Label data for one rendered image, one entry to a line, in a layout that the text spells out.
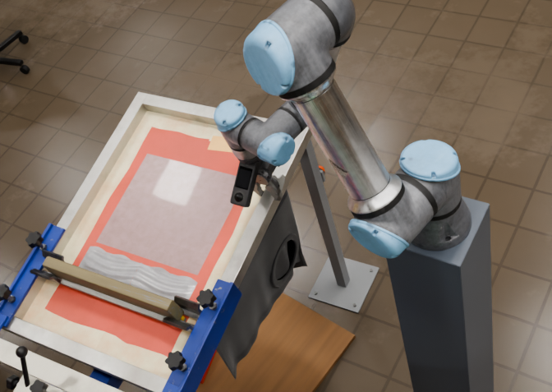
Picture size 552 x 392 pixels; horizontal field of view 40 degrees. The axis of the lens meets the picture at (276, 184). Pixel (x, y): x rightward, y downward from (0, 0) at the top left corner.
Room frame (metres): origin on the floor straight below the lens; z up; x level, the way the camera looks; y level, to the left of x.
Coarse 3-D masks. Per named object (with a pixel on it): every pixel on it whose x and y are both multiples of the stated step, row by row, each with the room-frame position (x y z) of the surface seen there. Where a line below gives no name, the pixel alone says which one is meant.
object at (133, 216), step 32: (160, 160) 1.60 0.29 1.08; (192, 160) 1.55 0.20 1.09; (128, 192) 1.53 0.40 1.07; (160, 192) 1.49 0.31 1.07; (96, 224) 1.47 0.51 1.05; (128, 224) 1.43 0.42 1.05; (160, 224) 1.39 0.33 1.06; (128, 256) 1.33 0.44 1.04; (64, 288) 1.32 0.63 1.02; (96, 320) 1.19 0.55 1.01
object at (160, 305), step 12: (48, 264) 1.32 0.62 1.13; (60, 264) 1.31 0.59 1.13; (60, 276) 1.31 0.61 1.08; (72, 276) 1.26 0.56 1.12; (84, 276) 1.24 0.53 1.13; (96, 276) 1.23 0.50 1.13; (96, 288) 1.22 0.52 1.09; (108, 288) 1.18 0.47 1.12; (120, 288) 1.17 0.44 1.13; (132, 288) 1.15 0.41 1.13; (132, 300) 1.14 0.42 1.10; (144, 300) 1.11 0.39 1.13; (156, 300) 1.10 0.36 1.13; (168, 300) 1.08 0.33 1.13; (156, 312) 1.11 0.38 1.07; (168, 312) 1.06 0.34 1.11; (180, 312) 1.08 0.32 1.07
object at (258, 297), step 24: (288, 216) 1.42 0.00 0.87; (264, 240) 1.32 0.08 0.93; (288, 240) 1.39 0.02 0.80; (264, 264) 1.30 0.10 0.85; (288, 264) 1.37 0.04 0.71; (240, 288) 1.20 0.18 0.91; (264, 288) 1.28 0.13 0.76; (240, 312) 1.18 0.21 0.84; (264, 312) 1.26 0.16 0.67; (240, 336) 1.16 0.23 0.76; (240, 360) 1.14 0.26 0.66
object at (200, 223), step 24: (216, 168) 1.49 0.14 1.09; (192, 192) 1.44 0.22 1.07; (216, 192) 1.41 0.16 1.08; (168, 216) 1.40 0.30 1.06; (192, 216) 1.37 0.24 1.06; (216, 216) 1.34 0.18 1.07; (168, 240) 1.33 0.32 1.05; (192, 240) 1.30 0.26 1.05; (216, 240) 1.27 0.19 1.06; (144, 264) 1.29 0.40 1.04; (168, 264) 1.26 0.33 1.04; (192, 264) 1.23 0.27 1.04; (120, 312) 1.18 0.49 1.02; (120, 336) 1.11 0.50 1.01; (144, 336) 1.09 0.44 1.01; (168, 336) 1.06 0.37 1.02
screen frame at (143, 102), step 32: (160, 96) 1.79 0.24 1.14; (128, 128) 1.73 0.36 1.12; (96, 160) 1.66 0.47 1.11; (96, 192) 1.57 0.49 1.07; (64, 224) 1.49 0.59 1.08; (256, 224) 1.24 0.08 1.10; (32, 288) 1.33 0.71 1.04; (64, 352) 1.11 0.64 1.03; (96, 352) 1.08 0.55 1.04; (160, 384) 0.93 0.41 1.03
